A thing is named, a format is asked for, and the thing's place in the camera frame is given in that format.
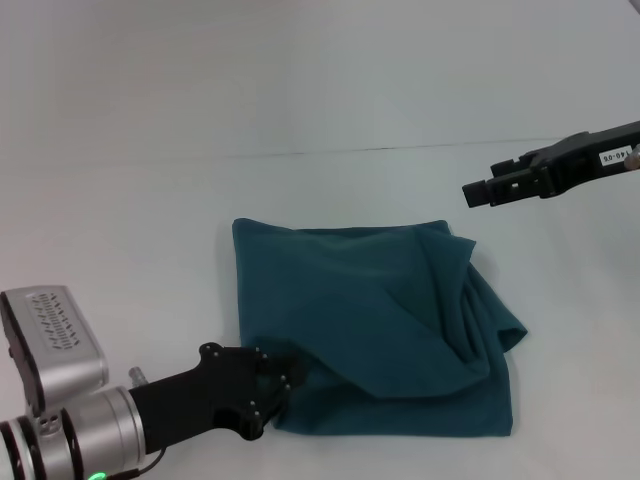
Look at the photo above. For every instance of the teal blue t-shirt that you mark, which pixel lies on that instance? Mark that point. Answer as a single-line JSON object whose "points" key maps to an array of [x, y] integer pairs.
{"points": [[380, 325]]}

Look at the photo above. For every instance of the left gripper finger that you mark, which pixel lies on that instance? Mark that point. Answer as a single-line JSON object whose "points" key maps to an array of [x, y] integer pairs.
{"points": [[272, 405], [287, 372]]}

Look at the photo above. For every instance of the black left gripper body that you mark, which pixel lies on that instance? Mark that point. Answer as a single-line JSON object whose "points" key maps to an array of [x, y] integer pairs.
{"points": [[210, 395]]}

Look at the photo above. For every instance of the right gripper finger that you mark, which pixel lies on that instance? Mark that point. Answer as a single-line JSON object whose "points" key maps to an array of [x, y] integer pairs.
{"points": [[500, 192], [512, 167]]}

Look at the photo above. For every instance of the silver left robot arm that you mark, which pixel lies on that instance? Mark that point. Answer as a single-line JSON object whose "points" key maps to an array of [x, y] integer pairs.
{"points": [[65, 400]]}

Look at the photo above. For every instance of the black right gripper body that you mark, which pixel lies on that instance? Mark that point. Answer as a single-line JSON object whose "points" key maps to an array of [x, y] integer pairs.
{"points": [[585, 160]]}

